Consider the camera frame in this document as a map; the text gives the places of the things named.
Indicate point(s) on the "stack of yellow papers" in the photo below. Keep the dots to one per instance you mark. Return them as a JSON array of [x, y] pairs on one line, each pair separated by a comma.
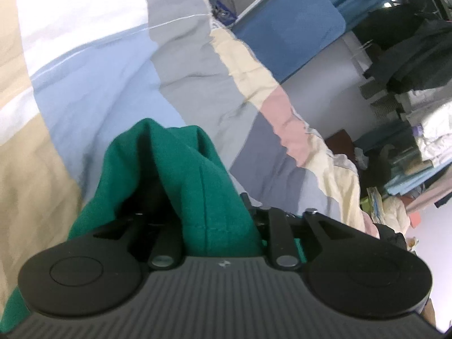
[[373, 201]]

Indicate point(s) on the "grey striped garment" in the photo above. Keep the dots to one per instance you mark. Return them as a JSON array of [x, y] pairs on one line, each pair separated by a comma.
[[379, 97]]

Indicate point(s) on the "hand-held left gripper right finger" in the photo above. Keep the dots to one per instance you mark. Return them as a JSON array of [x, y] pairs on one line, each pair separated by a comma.
[[279, 233]]

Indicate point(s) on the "white puffer jacket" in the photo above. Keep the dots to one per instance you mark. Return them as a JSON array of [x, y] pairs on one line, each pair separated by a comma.
[[432, 130]]

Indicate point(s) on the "green hoodie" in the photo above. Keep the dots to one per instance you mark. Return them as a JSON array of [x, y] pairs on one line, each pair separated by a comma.
[[183, 169]]

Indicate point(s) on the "cream plush bundle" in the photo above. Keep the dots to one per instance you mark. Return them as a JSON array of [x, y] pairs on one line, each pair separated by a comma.
[[395, 213]]

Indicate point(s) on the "light blue hanging garment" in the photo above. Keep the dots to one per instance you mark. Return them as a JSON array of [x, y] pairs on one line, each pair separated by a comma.
[[416, 180]]

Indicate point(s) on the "dark clothes pile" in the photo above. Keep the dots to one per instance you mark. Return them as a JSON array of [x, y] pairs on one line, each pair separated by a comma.
[[390, 236]]

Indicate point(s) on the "pink beige hanging pants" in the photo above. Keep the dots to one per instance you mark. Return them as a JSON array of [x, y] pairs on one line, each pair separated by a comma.
[[432, 199]]

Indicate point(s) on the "group of small bottles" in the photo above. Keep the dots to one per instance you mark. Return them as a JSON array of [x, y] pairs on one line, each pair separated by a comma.
[[220, 5]]

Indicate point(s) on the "blue padded board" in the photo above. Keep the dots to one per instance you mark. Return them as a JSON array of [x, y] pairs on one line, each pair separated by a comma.
[[289, 28]]

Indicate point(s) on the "pink box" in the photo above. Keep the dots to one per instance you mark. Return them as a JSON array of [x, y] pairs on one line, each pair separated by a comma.
[[415, 221]]

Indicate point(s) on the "pale bundle on cabinet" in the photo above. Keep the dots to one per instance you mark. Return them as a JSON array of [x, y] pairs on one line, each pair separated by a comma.
[[361, 157]]

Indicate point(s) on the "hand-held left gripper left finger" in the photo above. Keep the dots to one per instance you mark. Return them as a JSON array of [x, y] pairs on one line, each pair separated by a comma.
[[166, 241]]

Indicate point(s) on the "patchwork duvet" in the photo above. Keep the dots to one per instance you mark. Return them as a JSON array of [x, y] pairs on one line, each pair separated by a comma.
[[106, 60]]

